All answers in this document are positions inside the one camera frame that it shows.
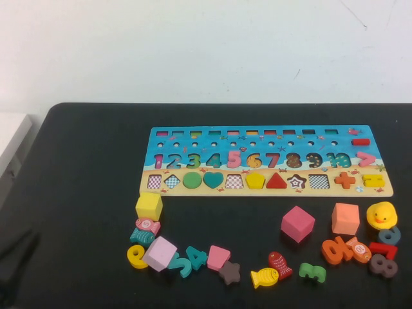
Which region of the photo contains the yellow pentagon piece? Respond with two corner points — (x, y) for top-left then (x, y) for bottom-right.
(246, 172), (267, 190)

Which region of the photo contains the teal heart piece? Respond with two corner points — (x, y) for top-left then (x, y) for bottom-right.
(203, 171), (225, 190)

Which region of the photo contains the green circle piece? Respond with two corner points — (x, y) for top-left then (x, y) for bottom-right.
(182, 171), (203, 190)

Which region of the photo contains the pink number five piece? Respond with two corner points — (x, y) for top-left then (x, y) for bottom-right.
(227, 150), (242, 169)

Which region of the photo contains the red triangle piece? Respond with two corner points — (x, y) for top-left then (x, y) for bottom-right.
(265, 172), (288, 189)

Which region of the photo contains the blue wooden number puzzle board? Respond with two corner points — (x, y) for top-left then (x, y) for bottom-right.
(140, 124), (395, 197)

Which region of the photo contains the teal number four piece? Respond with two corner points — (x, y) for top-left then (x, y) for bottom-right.
(185, 245), (209, 270)

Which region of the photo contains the pink trapezoid piece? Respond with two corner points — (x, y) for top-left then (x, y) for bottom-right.
(207, 245), (232, 272)

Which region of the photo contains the teal number five piece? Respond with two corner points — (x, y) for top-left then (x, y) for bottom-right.
(167, 252), (193, 279)

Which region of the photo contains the brown star piece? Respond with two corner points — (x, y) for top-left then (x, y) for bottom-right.
(218, 260), (242, 286)

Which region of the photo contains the yellow number six piece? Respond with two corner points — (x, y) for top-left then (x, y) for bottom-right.
(127, 244), (150, 268)

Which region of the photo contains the orange plus sign piece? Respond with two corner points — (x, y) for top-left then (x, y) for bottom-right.
(334, 171), (357, 189)

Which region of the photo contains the orange number ten piece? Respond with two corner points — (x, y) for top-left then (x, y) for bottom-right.
(321, 236), (355, 265)

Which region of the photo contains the pink greater-than sign piece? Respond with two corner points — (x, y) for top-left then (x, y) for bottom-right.
(358, 151), (377, 167)

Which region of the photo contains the green number three piece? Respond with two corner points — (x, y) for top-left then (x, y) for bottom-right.
(298, 262), (327, 284)

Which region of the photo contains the yellow equals sign piece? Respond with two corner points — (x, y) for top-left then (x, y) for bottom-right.
(362, 174), (385, 187)

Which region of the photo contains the red number seven piece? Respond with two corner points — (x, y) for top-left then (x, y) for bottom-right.
(368, 241), (399, 261)

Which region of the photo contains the grey-blue number nine piece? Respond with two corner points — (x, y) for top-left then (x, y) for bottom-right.
(377, 226), (402, 245)

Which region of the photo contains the brown number eight piece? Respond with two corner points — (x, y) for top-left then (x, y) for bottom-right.
(369, 253), (399, 279)

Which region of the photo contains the yellow cube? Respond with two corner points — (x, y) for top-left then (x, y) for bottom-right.
(135, 192), (164, 222)

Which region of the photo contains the pink wooden fish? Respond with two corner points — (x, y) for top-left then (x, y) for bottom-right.
(135, 217), (162, 235)

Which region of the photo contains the teal wooden fish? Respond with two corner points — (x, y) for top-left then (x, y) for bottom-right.
(129, 227), (156, 248)

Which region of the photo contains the light pink cube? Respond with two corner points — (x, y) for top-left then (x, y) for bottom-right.
(142, 236), (179, 273)

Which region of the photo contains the magenta cube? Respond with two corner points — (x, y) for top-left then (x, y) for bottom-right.
(280, 205), (316, 244)

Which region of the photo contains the red wooden fish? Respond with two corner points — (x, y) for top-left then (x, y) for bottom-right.
(268, 251), (294, 280)

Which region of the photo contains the yellow wooden fish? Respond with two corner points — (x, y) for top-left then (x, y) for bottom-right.
(250, 267), (279, 289)

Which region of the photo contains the salmon cube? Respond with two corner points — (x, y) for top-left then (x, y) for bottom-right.
(331, 202), (360, 236)

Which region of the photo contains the orange wooden fish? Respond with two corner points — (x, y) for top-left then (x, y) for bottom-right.
(345, 236), (373, 264)

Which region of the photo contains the yellow rubber duck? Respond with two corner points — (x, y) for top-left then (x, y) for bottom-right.
(366, 201), (398, 230)

